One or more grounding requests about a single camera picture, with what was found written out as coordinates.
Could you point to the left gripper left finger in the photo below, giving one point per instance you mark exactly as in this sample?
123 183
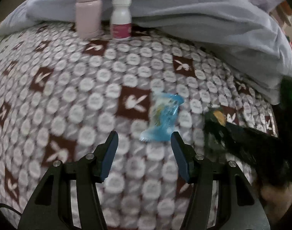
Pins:
103 157

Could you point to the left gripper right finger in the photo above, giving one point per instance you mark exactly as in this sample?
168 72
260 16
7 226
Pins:
185 157

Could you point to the small blue candy wrapper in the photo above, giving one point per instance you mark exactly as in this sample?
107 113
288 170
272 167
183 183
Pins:
163 117

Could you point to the person's right hand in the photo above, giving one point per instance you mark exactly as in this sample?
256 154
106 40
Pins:
277 201

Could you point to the green yellow snack wrapper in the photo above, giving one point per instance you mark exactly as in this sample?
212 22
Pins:
214 118

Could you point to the patterned maroon bed sheet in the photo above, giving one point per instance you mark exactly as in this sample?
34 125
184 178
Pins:
61 96

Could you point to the white pill bottle magenta label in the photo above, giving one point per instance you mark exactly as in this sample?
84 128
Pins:
121 20

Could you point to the lavender blue blanket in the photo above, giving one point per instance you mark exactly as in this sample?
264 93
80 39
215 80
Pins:
238 32

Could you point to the pink water bottle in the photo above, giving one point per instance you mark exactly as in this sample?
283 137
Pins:
88 9

